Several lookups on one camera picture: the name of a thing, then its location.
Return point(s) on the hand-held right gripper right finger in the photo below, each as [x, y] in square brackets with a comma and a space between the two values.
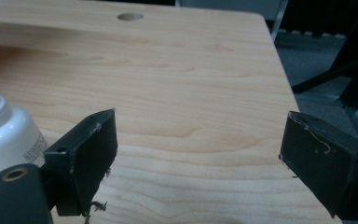
[326, 168]

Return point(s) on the black metal stand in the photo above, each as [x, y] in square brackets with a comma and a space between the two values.
[348, 62]

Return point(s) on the white plastic bottle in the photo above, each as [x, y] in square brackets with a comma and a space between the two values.
[3, 137]

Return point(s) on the white table leg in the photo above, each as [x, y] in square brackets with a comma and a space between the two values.
[278, 21]

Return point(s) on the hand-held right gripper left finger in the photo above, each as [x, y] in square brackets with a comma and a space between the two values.
[87, 161]

